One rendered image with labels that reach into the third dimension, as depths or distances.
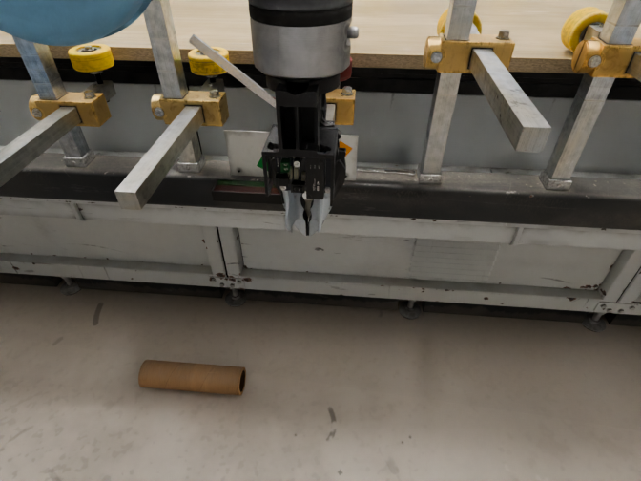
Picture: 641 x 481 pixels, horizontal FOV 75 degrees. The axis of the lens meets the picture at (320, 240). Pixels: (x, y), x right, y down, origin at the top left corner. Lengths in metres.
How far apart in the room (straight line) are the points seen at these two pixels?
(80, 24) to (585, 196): 0.88
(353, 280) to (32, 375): 1.05
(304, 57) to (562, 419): 1.28
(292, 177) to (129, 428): 1.08
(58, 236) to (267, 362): 0.82
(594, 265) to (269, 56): 1.29
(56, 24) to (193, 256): 1.25
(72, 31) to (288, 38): 0.18
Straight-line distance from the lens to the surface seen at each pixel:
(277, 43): 0.38
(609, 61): 0.86
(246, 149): 0.86
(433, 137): 0.83
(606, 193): 0.99
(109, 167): 1.01
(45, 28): 0.25
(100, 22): 0.25
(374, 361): 1.40
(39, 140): 0.88
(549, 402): 1.48
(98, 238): 1.57
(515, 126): 0.54
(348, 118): 0.80
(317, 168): 0.41
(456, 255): 1.35
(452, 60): 0.78
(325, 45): 0.38
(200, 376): 1.32
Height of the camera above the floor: 1.16
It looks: 40 degrees down
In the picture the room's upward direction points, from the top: straight up
